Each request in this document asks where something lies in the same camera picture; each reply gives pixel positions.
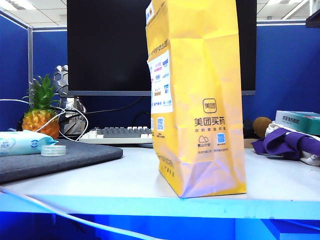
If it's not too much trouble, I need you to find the grey and white keyboard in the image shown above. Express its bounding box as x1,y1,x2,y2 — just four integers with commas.
78,125,154,145

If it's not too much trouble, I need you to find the dark grey felt mat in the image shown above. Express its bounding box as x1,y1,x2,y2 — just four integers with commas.
0,138,124,185

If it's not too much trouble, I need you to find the black cable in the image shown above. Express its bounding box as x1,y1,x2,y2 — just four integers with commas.
65,96,152,126

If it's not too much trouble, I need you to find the yellow paper bag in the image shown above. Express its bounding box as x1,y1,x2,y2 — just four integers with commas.
145,0,248,199

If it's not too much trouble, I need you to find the teal and white box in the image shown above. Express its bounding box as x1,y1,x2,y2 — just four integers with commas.
275,109,320,136

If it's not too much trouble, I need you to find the clear tape roll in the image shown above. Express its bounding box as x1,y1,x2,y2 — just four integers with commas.
40,144,67,157

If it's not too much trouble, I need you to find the purple cloth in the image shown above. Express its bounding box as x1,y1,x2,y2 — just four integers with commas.
251,127,320,161

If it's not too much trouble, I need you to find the black computer monitor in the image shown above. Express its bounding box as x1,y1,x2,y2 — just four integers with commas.
66,0,258,97

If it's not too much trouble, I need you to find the blue wet wipes pack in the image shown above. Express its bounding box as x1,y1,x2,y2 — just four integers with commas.
0,129,59,158

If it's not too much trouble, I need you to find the white cable across foreground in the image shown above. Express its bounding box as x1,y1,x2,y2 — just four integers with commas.
0,187,161,240

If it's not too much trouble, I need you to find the brown kiwi fruit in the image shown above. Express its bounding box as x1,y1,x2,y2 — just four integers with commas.
252,116,273,139

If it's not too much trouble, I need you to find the decorative pineapple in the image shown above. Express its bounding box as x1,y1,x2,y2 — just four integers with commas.
21,73,61,140

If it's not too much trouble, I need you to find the white cable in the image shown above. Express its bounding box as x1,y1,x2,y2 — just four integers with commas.
0,98,89,142

